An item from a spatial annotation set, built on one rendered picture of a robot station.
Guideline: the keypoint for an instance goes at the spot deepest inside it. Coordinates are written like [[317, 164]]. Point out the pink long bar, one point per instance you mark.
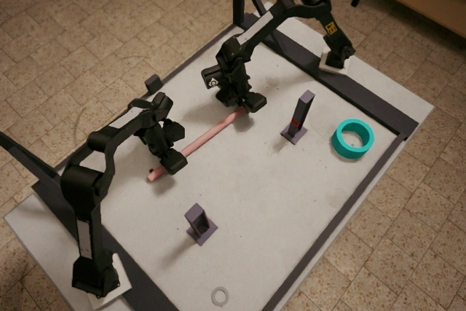
[[154, 174]]

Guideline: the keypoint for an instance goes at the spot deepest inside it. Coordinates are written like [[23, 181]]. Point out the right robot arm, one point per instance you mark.
[[84, 188]]

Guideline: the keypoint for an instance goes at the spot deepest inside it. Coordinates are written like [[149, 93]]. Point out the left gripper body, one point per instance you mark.
[[253, 101]]

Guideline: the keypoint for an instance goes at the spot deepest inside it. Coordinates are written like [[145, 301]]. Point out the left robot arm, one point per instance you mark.
[[237, 50]]

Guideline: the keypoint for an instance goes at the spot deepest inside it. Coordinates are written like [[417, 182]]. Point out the teal open ring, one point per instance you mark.
[[359, 127]]

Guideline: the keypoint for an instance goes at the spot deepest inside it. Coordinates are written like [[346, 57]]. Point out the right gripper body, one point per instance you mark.
[[173, 160]]

